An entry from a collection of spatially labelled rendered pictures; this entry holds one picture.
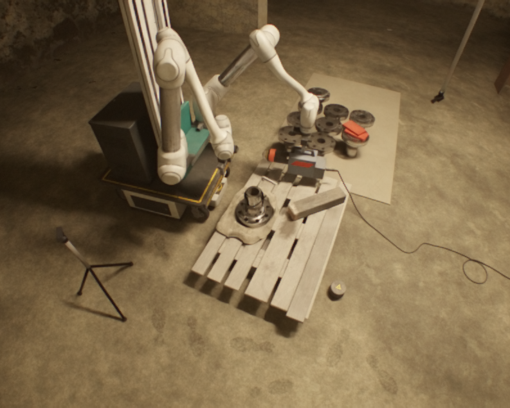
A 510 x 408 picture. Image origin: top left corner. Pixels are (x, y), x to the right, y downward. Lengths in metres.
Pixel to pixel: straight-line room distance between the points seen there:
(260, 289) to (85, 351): 1.19
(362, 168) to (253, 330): 1.78
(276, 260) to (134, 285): 1.00
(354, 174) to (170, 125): 1.82
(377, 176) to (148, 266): 2.11
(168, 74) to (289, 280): 1.36
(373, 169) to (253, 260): 1.52
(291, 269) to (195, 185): 0.91
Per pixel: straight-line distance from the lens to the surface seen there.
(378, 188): 2.76
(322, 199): 2.22
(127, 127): 1.97
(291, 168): 2.31
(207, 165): 2.32
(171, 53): 1.33
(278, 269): 1.95
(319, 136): 2.74
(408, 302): 2.25
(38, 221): 2.98
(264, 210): 2.14
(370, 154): 3.10
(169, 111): 1.46
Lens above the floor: 1.87
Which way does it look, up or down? 50 degrees down
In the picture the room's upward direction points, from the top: straight up
